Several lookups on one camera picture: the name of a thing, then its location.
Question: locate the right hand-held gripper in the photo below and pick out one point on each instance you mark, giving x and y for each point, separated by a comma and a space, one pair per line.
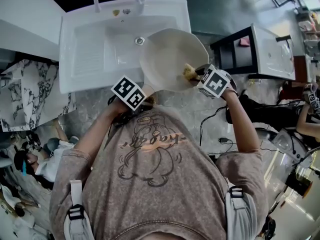
215, 81

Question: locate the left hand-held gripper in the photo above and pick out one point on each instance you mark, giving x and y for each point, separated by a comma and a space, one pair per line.
127, 91

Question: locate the beige fibrous scrubber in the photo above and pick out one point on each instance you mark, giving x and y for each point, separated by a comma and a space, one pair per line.
190, 71

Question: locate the large white bowl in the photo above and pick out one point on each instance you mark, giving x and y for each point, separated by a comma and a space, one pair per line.
170, 59

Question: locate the person's left forearm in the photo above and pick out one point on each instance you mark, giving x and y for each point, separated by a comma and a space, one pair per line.
100, 126

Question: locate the person's right forearm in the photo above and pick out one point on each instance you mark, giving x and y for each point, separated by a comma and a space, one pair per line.
242, 124

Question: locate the black metal stand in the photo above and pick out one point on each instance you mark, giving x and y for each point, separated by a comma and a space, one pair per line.
225, 56

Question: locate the pink cloth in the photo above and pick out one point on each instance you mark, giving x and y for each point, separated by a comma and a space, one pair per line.
244, 42

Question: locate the white sink with washboard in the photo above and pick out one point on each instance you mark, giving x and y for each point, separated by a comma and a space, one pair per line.
90, 54

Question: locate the white sink basin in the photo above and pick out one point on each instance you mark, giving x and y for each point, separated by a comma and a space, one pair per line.
272, 56

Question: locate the yellow sticker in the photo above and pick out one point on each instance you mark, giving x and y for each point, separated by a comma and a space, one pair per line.
116, 12

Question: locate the grey sticker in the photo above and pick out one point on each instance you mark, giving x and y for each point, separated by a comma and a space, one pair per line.
126, 11

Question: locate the black faucet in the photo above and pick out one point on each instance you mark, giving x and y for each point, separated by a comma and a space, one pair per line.
283, 38

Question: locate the marble patterned counter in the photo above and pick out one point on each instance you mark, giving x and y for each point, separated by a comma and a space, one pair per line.
32, 96

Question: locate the person's brown printed shirt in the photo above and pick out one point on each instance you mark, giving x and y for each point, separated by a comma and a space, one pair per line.
155, 189

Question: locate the white and black backpack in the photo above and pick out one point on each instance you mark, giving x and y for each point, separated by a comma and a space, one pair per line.
290, 144

